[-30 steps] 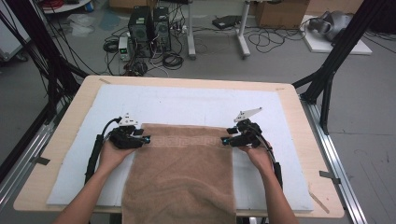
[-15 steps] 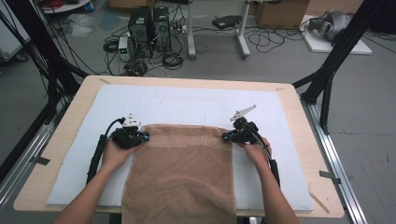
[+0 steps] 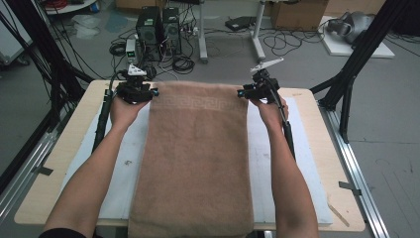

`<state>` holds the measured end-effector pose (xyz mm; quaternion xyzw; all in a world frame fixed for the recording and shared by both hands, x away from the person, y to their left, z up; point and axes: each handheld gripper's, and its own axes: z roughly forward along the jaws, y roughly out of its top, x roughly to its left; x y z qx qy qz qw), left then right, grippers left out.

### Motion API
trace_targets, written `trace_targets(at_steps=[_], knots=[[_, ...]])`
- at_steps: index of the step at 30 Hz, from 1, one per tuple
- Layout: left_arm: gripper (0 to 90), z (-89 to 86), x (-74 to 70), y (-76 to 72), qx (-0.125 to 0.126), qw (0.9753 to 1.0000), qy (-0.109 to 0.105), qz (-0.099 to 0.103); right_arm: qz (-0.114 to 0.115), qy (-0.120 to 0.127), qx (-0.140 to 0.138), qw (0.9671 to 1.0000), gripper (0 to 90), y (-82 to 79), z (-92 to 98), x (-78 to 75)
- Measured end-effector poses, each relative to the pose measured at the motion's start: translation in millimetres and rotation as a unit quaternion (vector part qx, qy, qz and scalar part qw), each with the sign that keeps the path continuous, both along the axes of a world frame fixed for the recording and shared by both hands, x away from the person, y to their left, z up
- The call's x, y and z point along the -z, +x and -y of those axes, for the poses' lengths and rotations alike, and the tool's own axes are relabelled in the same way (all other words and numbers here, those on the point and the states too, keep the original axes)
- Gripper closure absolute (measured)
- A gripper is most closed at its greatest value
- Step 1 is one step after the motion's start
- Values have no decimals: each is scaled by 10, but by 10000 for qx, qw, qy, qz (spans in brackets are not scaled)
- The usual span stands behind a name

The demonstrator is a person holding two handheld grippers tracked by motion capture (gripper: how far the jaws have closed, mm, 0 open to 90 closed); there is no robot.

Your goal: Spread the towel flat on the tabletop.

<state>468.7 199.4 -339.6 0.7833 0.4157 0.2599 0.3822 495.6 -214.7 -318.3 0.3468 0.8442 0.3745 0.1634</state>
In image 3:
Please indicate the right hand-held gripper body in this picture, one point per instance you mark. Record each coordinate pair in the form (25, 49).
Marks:
(262, 91)

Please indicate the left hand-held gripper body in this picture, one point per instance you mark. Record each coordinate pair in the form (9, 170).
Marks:
(133, 92)

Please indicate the brown towel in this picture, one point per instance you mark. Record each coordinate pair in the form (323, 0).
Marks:
(194, 158)

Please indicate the person's left hand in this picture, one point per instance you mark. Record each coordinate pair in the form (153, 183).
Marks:
(124, 114)

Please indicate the person's right hand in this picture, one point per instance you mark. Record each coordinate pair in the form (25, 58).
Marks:
(272, 115)

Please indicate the grey power supply green display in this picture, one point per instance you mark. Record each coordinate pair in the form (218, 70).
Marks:
(131, 51)

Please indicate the white desk leg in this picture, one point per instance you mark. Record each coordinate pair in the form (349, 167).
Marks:
(258, 36)
(202, 33)

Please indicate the large black computer tower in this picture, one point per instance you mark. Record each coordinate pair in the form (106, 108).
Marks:
(148, 29)

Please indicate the small black computer tower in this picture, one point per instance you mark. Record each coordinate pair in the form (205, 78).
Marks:
(171, 31)

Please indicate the black flat device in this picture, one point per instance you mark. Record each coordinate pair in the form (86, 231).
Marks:
(240, 23)

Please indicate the white grid mat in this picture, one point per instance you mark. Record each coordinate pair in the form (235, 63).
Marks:
(128, 172)

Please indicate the large cardboard box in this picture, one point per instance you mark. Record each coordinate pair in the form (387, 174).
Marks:
(297, 15)

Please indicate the white floor board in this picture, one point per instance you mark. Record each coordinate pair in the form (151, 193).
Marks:
(340, 49)

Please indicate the flat cardboard box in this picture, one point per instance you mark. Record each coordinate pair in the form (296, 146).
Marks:
(138, 3)

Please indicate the round white table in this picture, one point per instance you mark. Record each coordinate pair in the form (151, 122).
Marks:
(69, 6)

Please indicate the grey rounded device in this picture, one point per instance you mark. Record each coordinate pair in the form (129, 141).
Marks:
(355, 24)

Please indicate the grey tape piece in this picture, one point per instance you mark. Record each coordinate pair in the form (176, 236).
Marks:
(43, 171)
(350, 187)

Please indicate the thin wooden stick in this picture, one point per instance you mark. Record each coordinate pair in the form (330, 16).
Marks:
(338, 214)

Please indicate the person's black sleeve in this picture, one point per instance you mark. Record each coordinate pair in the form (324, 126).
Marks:
(62, 234)

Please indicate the black metal frame strut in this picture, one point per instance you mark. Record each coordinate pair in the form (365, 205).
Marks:
(356, 62)
(43, 49)

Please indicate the aluminium rail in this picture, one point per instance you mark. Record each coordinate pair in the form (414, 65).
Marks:
(360, 178)
(29, 165)

